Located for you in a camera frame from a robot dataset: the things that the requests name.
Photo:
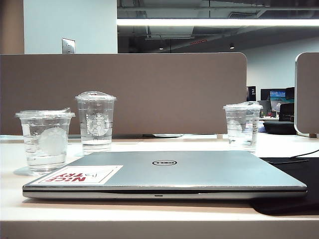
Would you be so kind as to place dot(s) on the short clear plastic cup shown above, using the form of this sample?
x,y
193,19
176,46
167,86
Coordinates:
x,y
45,142

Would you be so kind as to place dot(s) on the silver Dell laptop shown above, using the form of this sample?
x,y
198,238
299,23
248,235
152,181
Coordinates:
x,y
174,176

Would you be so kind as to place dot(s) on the tall clear Starbucks cup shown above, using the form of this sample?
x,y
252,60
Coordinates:
x,y
97,124

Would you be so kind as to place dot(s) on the clear cup with label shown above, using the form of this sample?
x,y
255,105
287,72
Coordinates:
x,y
240,127

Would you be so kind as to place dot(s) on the wide brown desk divider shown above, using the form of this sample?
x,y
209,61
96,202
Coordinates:
x,y
162,82

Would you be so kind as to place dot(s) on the black sign with number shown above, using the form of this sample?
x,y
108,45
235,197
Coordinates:
x,y
251,93

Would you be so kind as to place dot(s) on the long ceiling light strip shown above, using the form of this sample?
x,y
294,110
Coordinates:
x,y
211,22

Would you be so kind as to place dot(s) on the monitor with beach picture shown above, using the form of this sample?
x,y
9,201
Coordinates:
x,y
277,99

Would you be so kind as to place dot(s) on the black round cushion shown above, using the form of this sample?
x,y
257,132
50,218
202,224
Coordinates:
x,y
279,127

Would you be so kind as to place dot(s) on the black office chair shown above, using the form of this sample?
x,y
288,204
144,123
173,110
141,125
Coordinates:
x,y
286,112

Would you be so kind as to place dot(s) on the brown divider with white edge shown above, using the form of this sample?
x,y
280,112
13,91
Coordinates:
x,y
309,94

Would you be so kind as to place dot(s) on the black mouse pad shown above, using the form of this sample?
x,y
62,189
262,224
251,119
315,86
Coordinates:
x,y
294,199

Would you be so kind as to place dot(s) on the metal wall switch plate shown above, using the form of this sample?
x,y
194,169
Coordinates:
x,y
68,46

